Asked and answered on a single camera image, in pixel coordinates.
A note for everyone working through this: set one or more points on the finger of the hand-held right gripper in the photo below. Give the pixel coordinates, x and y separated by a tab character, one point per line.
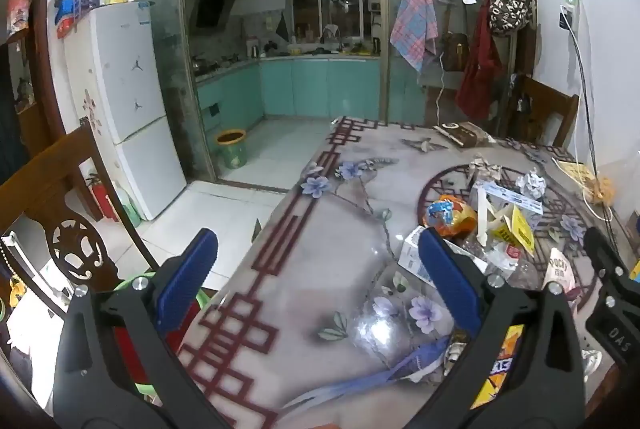
602	259

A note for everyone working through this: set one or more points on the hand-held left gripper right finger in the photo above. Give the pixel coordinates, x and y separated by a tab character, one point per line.
450	276

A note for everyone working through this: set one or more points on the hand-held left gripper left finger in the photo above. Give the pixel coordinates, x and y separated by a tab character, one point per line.
185	279

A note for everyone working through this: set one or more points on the silver white milk carton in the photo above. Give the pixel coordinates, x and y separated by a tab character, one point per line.
412	254

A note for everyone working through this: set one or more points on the red basin with green rim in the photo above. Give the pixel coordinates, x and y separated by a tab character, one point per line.
132	339

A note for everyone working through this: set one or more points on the blue yellow book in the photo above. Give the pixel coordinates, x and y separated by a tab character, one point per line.
635	270

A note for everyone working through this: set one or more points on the orange snack bag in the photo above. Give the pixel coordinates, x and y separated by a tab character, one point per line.
450	216

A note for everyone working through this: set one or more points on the white folded card strip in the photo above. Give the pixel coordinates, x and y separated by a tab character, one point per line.
482	219

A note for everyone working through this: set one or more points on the clear plastic bag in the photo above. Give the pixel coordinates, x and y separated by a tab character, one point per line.
602	189

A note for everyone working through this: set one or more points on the green plastic bottle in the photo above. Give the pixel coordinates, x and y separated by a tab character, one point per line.
130	209

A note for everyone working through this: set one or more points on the yellow paper sheet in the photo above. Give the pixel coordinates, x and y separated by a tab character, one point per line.
575	171

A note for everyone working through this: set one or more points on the yellow purple snack packet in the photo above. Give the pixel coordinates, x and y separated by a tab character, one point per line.
500	359

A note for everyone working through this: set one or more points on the crumpled beige paper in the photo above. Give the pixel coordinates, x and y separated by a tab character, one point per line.
485	168

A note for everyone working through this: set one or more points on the red fire extinguisher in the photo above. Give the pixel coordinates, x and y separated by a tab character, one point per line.
102	199

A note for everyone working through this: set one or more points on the green yellow waste bin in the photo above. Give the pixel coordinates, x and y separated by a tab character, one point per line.
232	151

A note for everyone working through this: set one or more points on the brown flat box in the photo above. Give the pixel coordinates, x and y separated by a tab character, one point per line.
465	135

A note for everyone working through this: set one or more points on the carved wooden chair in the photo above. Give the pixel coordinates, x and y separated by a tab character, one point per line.
65	189

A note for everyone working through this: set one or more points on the plain wooden chair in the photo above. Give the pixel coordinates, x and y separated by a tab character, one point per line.
542	109

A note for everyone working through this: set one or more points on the red hanging garment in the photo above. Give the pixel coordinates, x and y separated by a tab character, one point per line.
477	79

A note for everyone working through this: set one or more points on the white refrigerator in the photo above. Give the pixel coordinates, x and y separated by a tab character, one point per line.
125	84

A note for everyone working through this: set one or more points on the brown handbag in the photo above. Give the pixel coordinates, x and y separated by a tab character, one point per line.
454	51

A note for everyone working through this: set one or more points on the teal kitchen cabinets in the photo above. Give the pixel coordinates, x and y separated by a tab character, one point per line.
325	86

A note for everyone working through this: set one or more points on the plaid towel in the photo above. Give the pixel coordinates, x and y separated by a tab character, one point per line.
412	19

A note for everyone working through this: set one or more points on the patterned fabric bag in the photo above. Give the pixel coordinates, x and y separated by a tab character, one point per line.
510	6

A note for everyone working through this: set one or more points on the black range hood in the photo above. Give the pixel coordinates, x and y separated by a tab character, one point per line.
215	6

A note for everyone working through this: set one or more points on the blue plastic basket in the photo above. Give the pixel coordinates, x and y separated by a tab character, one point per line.
85	6

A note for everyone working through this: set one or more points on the white wall socket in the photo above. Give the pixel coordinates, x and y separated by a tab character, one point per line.
572	1

